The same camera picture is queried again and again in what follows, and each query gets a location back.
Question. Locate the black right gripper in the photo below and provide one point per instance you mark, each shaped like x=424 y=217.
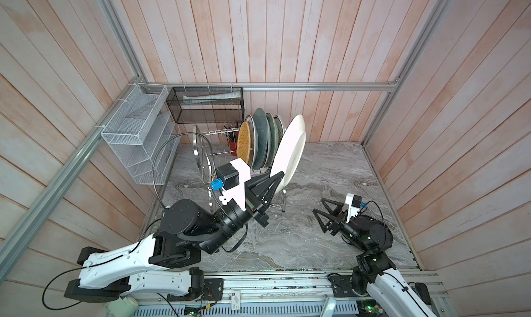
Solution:
x=334 y=227

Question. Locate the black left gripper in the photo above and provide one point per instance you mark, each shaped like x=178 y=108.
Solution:
x=262 y=199

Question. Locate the cream floral plate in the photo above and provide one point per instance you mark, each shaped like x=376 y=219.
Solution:
x=290 y=151

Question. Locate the yellow woven coaster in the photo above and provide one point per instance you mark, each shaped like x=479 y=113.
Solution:
x=244 y=143

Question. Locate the white green clover plate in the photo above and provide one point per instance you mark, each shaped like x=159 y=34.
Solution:
x=273 y=141

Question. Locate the large teal plate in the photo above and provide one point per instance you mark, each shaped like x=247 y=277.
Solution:
x=262 y=137

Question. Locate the light blue flower plate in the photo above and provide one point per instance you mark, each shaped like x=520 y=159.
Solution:
x=279 y=128

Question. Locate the stainless steel dish rack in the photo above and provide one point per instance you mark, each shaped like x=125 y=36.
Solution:
x=209 y=152

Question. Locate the orange sunburst plate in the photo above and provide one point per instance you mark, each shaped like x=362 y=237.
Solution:
x=283 y=125
x=253 y=141

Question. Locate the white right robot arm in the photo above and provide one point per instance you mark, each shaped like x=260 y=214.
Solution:
x=375 y=275

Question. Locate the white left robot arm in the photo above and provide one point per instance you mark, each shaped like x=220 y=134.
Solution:
x=165 y=261

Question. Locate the red pen holder cup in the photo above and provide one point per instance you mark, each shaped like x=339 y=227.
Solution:
x=233 y=147

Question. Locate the bundle of pens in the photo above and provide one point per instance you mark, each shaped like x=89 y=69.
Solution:
x=232 y=132

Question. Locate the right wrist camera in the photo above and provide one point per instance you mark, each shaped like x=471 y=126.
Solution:
x=354 y=206

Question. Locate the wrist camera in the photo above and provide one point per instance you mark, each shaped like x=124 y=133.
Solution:
x=230 y=182
x=354 y=206

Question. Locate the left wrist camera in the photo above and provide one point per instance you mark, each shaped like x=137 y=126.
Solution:
x=230 y=182

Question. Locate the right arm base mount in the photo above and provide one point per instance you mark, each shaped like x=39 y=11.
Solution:
x=348 y=286

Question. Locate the aluminium front rail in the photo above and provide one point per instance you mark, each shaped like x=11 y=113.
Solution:
x=258 y=293

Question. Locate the black mesh wall basket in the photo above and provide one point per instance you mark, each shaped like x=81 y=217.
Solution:
x=206 y=105

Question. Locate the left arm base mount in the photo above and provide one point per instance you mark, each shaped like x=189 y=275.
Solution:
x=209 y=289

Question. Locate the white wire mesh shelf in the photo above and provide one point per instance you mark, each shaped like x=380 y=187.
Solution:
x=139 y=133

